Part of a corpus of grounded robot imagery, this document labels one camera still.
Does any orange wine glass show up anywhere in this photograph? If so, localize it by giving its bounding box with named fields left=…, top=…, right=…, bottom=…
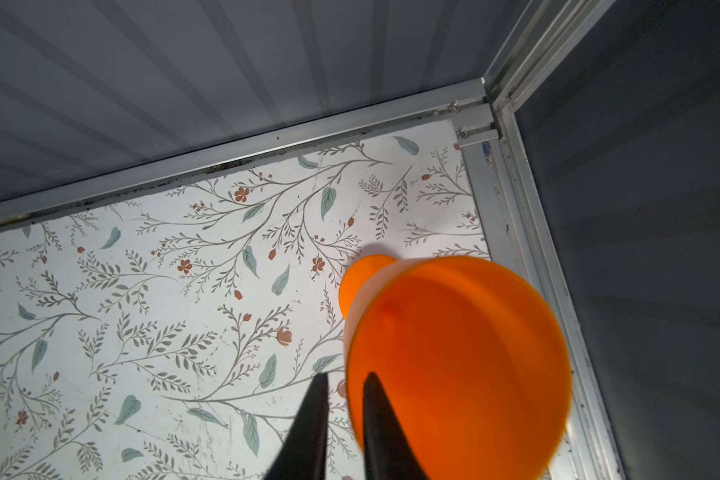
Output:
left=339, top=255, right=572, bottom=479

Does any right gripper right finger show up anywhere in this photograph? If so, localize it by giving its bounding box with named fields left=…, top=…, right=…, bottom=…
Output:
left=363, top=372, right=428, bottom=480

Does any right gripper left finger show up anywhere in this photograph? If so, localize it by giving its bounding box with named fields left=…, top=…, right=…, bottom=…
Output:
left=265, top=373, right=330, bottom=480

